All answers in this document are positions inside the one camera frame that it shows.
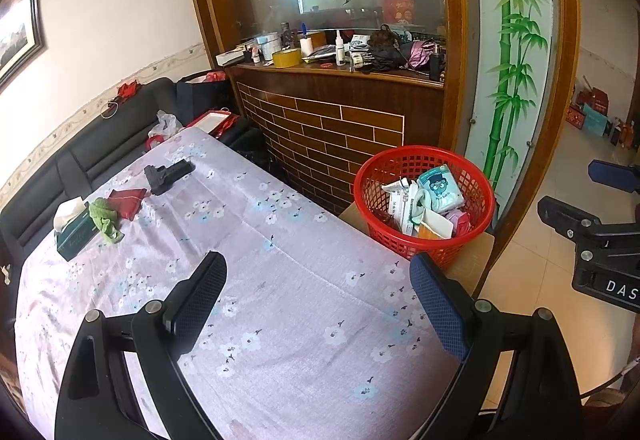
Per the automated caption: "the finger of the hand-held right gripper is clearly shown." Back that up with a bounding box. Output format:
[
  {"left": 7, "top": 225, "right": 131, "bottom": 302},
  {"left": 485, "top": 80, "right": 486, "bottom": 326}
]
[
  {"left": 537, "top": 196, "right": 603, "bottom": 243},
  {"left": 587, "top": 159, "right": 640, "bottom": 195}
]

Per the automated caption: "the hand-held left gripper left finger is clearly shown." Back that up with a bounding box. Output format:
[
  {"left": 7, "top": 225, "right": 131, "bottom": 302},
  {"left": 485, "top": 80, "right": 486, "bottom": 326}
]
[{"left": 54, "top": 250, "right": 228, "bottom": 440}]

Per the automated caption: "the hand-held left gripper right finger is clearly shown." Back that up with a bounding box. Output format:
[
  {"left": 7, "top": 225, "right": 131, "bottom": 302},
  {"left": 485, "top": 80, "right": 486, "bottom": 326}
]
[{"left": 409, "top": 252, "right": 583, "bottom": 440}]

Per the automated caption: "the red plastic basket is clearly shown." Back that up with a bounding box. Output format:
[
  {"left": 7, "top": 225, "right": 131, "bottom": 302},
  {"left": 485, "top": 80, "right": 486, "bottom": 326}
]
[{"left": 354, "top": 146, "right": 497, "bottom": 271}]

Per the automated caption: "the teal tissue pack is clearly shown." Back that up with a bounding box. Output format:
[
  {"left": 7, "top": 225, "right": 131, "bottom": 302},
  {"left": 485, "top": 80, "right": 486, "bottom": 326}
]
[{"left": 416, "top": 165, "right": 463, "bottom": 213}]

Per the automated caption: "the teal floor box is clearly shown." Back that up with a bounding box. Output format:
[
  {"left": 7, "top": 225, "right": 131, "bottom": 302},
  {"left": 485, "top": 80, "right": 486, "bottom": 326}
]
[{"left": 582, "top": 105, "right": 609, "bottom": 137}]

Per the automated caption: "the cardboard box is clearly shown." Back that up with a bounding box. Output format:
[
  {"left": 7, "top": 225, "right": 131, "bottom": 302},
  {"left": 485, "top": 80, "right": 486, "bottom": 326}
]
[{"left": 339, "top": 202, "right": 496, "bottom": 296}]

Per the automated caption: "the red floor box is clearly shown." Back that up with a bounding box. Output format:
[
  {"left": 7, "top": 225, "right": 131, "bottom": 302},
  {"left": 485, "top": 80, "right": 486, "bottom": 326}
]
[{"left": 565, "top": 87, "right": 611, "bottom": 128}]

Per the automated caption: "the floral purple tablecloth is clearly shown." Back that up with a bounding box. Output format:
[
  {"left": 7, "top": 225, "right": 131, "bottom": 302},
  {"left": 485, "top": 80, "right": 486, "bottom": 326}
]
[{"left": 14, "top": 125, "right": 481, "bottom": 440}]

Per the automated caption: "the red packet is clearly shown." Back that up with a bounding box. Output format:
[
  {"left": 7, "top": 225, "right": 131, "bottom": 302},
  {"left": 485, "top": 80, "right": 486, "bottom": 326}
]
[{"left": 107, "top": 188, "right": 150, "bottom": 222}]

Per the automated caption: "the green cloth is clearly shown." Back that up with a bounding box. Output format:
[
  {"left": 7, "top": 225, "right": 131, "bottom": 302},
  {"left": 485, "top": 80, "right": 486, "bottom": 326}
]
[{"left": 89, "top": 199, "right": 125, "bottom": 245}]

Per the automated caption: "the black toy gun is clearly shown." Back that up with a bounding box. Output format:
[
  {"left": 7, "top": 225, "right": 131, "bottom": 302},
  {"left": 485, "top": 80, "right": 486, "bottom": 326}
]
[{"left": 144, "top": 159, "right": 196, "bottom": 197}]

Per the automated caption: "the green tissue box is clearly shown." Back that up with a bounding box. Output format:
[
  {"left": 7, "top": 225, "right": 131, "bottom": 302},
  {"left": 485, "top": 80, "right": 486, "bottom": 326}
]
[{"left": 54, "top": 197, "right": 101, "bottom": 262}]

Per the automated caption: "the bamboo print glass panel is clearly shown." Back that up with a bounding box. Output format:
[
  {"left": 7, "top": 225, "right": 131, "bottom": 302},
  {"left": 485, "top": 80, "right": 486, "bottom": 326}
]
[{"left": 467, "top": 0, "right": 558, "bottom": 201}]

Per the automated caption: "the white plastic bag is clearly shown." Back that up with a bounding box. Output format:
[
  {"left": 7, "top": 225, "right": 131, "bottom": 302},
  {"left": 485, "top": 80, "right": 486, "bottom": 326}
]
[{"left": 146, "top": 110, "right": 183, "bottom": 143}]

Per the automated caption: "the red white gift box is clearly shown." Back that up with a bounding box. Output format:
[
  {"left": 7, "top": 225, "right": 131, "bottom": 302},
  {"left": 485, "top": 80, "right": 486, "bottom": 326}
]
[{"left": 185, "top": 109, "right": 241, "bottom": 141}]

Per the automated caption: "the black leather sofa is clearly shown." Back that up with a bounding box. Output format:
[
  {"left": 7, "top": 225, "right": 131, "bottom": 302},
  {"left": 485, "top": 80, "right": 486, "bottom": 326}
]
[{"left": 0, "top": 77, "right": 271, "bottom": 281}]

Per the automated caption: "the black paper bag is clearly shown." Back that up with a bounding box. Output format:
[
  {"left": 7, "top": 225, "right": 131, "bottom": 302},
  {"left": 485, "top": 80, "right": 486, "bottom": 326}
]
[{"left": 176, "top": 72, "right": 233, "bottom": 123}]

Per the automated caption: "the wooden partition cabinet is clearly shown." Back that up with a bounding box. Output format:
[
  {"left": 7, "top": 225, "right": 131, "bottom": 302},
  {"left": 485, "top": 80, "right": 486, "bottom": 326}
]
[{"left": 180, "top": 0, "right": 581, "bottom": 266}]

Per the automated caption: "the pile of dark clothing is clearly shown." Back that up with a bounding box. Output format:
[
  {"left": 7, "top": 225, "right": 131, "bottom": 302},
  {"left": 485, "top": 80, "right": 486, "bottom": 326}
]
[{"left": 367, "top": 25, "right": 446, "bottom": 73}]

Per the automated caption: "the yellow tape roll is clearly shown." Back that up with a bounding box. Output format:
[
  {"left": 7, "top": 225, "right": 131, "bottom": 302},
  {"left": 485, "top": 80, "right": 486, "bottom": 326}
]
[{"left": 272, "top": 48, "right": 302, "bottom": 69}]

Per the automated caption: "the white paper roll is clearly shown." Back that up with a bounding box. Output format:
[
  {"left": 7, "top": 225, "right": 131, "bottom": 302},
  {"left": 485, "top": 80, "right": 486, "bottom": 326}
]
[{"left": 299, "top": 31, "right": 327, "bottom": 57}]

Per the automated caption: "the framed wall picture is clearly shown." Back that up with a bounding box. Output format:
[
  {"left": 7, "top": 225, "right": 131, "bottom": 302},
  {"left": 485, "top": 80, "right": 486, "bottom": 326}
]
[{"left": 0, "top": 0, "right": 48, "bottom": 93}]

